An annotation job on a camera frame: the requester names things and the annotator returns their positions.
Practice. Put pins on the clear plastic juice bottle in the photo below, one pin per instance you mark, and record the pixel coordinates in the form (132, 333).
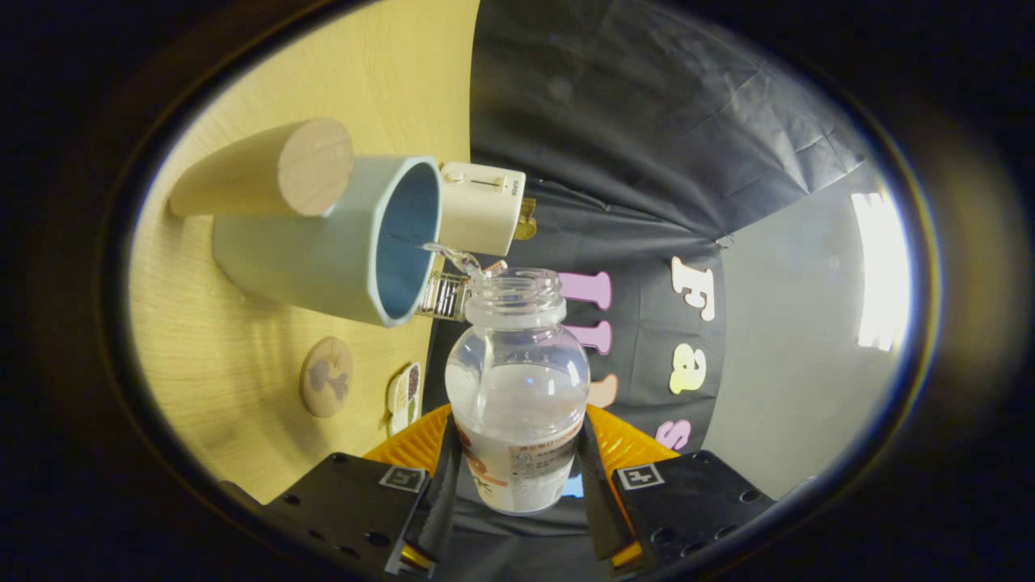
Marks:
(517, 404)

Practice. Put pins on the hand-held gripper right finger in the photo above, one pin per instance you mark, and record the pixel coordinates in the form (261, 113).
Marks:
(602, 509)

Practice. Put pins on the white divided condiment dish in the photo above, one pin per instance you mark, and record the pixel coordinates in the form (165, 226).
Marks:
(402, 400)

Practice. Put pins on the black backdrop cloth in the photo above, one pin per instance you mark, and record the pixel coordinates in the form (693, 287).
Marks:
(606, 121)

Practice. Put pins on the striped pink straw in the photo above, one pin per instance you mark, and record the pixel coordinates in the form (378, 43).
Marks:
(495, 266)

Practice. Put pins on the wooden table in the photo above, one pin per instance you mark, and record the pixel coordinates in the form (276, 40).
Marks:
(226, 364)

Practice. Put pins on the white toaster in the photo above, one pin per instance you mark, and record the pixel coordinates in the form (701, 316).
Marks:
(481, 210)

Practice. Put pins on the brown toast slices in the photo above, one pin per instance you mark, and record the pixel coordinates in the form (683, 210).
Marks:
(525, 220)

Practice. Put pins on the round wooden coaster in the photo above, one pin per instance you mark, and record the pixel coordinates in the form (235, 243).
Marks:
(326, 377)

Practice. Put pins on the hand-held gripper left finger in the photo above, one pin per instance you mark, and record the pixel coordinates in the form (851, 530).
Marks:
(441, 501)

